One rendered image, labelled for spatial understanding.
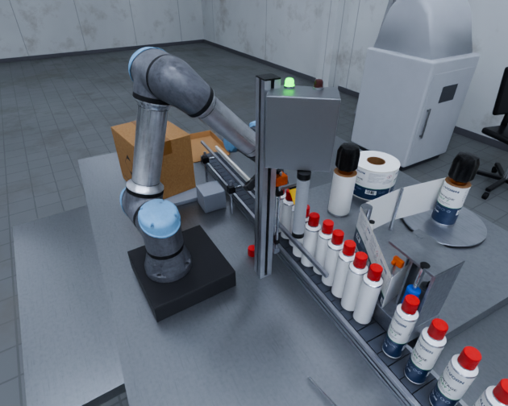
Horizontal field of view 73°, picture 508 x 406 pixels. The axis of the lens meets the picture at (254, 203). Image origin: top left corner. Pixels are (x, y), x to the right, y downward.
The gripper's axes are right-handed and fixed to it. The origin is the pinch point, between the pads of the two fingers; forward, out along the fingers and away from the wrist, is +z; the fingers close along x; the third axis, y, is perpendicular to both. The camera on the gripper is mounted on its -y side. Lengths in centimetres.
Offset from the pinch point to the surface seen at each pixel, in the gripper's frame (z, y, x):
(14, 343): 47, -122, 106
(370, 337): 33, -2, -46
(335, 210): 5.9, 24.7, -4.9
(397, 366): 37, -2, -54
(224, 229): 3.5, -16.6, 14.8
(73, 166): -56, -77, 284
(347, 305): 25.4, -2.0, -38.5
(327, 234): 5.3, 0.5, -32.1
